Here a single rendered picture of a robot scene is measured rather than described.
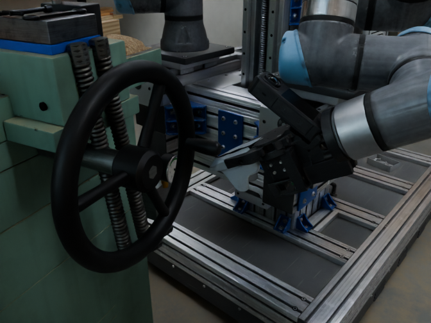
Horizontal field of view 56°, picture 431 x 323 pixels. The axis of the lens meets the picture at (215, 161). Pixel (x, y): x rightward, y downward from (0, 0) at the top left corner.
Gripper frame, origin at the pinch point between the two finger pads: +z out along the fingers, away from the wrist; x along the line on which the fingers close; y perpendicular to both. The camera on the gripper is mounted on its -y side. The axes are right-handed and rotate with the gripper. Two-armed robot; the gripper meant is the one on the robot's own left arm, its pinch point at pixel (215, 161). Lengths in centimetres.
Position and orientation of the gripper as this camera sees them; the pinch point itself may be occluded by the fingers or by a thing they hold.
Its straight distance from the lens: 63.4
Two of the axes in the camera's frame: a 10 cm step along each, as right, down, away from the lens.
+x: 4.6, -4.0, 8.0
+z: -7.7, 2.7, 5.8
